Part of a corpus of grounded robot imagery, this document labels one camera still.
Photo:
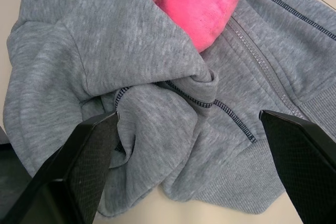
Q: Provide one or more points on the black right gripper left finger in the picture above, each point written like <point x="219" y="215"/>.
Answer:
<point x="78" y="166"/>

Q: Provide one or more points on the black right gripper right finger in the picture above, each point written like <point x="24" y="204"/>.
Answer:
<point x="302" y="163"/>

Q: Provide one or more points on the grey zip hoodie pink lining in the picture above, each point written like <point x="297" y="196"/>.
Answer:
<point x="110" y="51"/>

